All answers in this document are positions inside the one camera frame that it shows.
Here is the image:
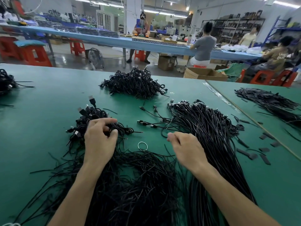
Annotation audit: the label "person's right forearm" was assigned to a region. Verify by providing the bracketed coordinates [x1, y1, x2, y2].
[195, 162, 269, 226]

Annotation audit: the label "person's left forearm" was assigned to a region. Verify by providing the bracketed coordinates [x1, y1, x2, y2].
[47, 160, 106, 226]

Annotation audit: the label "person's left hand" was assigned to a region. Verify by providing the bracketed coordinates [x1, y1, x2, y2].
[84, 117, 119, 168]

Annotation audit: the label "grey floor fan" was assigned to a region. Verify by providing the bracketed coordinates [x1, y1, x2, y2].
[86, 48, 105, 70]

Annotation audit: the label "bundle of long black cables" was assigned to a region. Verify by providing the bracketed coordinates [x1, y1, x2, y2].
[138, 99, 258, 226]

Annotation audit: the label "small cardboard box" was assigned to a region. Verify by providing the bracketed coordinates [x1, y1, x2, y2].
[157, 55, 177, 71]

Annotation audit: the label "spread of straight black cables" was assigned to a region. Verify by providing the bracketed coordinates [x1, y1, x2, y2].
[235, 88, 301, 127]

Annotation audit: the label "red stool with blue seat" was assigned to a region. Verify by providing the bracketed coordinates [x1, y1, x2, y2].
[14, 40, 53, 67]

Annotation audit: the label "metal storage shelf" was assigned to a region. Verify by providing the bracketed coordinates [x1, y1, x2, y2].
[202, 11, 265, 45]

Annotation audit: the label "long blue workbench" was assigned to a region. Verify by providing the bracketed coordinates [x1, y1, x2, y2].
[0, 23, 263, 62]

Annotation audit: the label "white pillar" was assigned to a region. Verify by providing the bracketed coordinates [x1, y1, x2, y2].
[126, 0, 143, 35]

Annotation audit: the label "blue metal rack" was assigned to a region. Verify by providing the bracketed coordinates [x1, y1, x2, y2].
[263, 16, 301, 45]

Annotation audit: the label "small cluster of knotted cables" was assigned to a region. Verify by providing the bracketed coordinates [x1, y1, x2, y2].
[66, 95, 137, 149]

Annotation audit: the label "pile of white bags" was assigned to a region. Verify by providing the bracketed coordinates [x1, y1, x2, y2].
[221, 44, 263, 56]

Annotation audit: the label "green bag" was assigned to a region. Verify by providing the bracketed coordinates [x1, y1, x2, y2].
[221, 62, 247, 82]

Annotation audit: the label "person's right hand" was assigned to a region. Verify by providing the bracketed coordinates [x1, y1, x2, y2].
[167, 132, 210, 175]

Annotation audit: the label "heap of black cables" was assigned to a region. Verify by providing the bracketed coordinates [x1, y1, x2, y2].
[0, 69, 34, 96]
[99, 67, 167, 99]

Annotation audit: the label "scattered dark tie pieces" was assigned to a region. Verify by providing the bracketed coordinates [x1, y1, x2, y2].
[231, 114, 283, 165]

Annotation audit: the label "open cardboard box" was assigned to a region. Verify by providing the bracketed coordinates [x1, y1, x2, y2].
[183, 67, 229, 81]

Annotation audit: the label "pile of black cables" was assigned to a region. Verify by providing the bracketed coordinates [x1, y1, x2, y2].
[14, 106, 186, 226]

